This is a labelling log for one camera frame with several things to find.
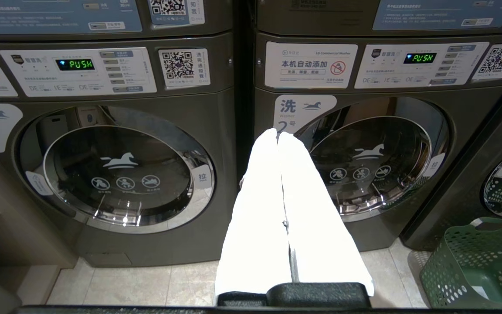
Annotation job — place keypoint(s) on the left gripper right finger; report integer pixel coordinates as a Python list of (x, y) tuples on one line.
[(320, 235)]

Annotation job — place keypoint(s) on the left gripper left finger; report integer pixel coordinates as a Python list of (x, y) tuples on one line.
[(257, 226)]

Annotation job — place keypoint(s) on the grey front-load washing machine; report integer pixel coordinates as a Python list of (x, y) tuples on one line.
[(460, 131), (460, 192), (103, 248)]

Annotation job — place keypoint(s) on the green plastic laundry basket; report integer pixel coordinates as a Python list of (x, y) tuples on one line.
[(482, 266)]

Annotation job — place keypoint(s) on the grey stacked dryer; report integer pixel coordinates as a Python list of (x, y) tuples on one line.
[(342, 17), (59, 15)]

